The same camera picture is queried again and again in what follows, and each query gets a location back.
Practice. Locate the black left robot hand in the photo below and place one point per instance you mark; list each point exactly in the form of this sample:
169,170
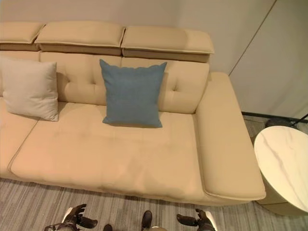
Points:
77,215

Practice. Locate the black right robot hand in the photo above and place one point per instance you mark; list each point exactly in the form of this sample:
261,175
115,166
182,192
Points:
196,219

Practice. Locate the beige leather sofa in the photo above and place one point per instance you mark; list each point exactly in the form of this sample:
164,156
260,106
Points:
96,149

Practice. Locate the dark robot foot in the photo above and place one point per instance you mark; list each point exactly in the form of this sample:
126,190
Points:
108,227
147,219

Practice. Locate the round white marble side table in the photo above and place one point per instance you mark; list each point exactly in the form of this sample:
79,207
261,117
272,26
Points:
281,163

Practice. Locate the blue square cushion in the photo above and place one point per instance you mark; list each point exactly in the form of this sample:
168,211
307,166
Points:
132,96

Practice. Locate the light grey square cushion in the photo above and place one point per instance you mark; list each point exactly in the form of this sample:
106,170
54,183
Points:
29,89

